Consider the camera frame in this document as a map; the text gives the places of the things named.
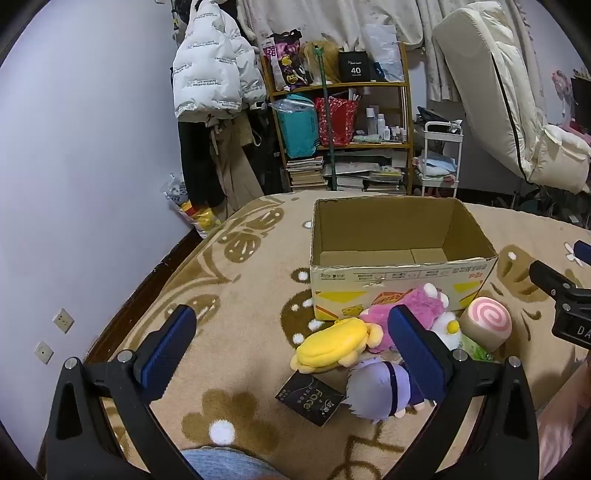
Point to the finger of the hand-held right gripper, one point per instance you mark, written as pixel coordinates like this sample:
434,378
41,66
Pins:
551,277
584,253

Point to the white puffer jacket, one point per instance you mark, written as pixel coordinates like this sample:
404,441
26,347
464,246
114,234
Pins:
207,69

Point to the dark hanging clothes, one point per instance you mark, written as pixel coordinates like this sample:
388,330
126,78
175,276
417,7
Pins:
265,152

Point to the wooden shelf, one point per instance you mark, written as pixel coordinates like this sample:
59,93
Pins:
360,85

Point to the pink plush toy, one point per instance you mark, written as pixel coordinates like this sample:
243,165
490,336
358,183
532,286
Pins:
418,300

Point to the purple patterned packet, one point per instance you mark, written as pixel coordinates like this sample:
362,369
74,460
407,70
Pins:
286,62

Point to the green packet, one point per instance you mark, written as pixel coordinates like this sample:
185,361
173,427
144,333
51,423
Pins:
475,350

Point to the pink swirl roll plush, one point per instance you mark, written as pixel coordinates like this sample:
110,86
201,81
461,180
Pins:
487,321

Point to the black hanging garment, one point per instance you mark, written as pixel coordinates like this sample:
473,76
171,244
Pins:
194,157

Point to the person's blue denim leg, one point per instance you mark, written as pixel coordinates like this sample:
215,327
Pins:
231,466

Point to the beige hanging coat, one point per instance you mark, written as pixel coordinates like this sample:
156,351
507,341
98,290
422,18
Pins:
231,161

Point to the white trolley cart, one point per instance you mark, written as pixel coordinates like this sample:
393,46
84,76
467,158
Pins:
441,129

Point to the blond wig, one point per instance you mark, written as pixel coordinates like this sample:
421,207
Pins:
318,64

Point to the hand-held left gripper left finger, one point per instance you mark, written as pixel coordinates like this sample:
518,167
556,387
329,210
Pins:
168,350

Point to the black packet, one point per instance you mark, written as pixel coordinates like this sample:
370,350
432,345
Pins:
307,399

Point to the black and white penguin plush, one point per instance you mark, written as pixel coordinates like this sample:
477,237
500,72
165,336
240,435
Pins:
445,334

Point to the white wall socket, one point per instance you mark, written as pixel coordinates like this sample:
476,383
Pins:
44,353
63,321

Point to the teal bag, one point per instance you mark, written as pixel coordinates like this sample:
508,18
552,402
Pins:
298,134

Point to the cardboard box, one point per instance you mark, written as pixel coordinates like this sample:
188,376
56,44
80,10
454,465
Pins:
397,281

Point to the dark screen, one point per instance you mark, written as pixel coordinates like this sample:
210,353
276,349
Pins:
581,99

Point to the plastic bag with yellow items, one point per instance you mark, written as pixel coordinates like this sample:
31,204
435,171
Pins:
194,212

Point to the black box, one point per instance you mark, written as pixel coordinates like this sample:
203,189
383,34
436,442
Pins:
355,67

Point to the beige floral blanket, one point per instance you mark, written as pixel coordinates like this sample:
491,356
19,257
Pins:
231,300

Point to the white-haired purple plush doll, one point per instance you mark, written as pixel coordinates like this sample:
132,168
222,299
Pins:
374,387

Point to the yellow plush toy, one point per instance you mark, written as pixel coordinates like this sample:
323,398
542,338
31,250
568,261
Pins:
328,346

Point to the pile of magazines and books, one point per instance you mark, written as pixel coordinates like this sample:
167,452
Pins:
369,177

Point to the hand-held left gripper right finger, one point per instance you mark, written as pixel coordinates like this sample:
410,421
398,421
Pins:
418,355

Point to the stack of brown books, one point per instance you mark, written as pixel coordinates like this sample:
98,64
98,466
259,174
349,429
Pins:
304,173

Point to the red patterned bag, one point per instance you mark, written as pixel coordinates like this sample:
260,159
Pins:
339,122

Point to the cream curtain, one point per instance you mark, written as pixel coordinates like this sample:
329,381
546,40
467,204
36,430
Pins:
323,18

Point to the group of white cosmetic bottles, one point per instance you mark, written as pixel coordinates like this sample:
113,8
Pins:
381,124

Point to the pink clothing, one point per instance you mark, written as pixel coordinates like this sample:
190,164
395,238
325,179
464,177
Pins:
561,415

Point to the cream folded mattress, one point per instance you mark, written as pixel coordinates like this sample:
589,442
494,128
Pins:
480,69

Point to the clear plastic bag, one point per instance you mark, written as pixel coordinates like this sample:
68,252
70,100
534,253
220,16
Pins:
383,50

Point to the green pole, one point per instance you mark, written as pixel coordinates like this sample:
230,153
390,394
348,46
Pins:
328,138

